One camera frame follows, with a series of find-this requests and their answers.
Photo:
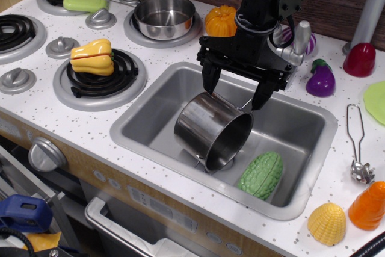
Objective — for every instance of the grey oven front knob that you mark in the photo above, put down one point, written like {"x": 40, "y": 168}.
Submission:
{"x": 44, "y": 156}

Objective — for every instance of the metal whisk utensil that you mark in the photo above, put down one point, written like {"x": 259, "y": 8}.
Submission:
{"x": 360, "y": 172}

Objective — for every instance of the silver toy faucet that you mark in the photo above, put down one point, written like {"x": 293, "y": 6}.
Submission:
{"x": 296, "y": 44}

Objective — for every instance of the steel saucepan on burner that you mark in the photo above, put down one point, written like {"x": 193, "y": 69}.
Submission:
{"x": 162, "y": 19}

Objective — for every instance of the red pepper toy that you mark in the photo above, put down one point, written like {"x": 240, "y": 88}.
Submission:
{"x": 360, "y": 61}

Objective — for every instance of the purple onion toy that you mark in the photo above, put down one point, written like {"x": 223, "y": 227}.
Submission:
{"x": 286, "y": 35}

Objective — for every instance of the orange pumpkin toy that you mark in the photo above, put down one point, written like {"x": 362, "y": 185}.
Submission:
{"x": 220, "y": 22}

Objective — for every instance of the light green lettuce toy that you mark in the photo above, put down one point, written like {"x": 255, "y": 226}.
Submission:
{"x": 374, "y": 101}

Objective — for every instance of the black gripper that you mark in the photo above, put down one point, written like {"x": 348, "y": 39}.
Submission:
{"x": 246, "y": 54}

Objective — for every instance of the grey toy sink basin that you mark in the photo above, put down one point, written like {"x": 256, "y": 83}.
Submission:
{"x": 301, "y": 133}

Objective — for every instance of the grey metal pole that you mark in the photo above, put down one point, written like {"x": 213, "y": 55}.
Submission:
{"x": 367, "y": 24}

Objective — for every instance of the grey stove knob lower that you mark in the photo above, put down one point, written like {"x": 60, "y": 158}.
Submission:
{"x": 17, "y": 81}

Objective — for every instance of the yellow bell pepper toy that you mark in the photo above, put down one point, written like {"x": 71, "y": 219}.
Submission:
{"x": 94, "y": 58}

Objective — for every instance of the steel pot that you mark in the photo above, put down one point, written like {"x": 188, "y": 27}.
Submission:
{"x": 212, "y": 130}

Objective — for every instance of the grey oven door handle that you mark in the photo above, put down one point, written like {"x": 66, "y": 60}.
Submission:
{"x": 163, "y": 247}

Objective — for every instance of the orange carrot toy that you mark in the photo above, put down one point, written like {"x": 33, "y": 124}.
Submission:
{"x": 367, "y": 211}

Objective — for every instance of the yellow corn toy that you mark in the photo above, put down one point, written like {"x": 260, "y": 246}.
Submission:
{"x": 327, "y": 224}

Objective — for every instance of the blue clamp tool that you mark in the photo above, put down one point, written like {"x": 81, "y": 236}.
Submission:
{"x": 25, "y": 214}

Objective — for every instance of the purple eggplant toy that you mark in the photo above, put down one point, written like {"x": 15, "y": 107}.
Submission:
{"x": 322, "y": 82}

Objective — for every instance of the green bitter melon toy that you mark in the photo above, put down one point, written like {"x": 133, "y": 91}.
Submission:
{"x": 262, "y": 175}

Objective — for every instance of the yellow cloth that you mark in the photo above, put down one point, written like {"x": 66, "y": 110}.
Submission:
{"x": 43, "y": 241}

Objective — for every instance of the grey stove knob upper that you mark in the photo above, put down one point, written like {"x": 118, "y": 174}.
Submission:
{"x": 100, "y": 20}

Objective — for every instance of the grey stove knob middle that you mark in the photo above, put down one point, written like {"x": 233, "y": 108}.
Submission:
{"x": 61, "y": 47}

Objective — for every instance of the front right black burner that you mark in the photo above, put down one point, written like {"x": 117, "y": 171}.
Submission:
{"x": 90, "y": 92}

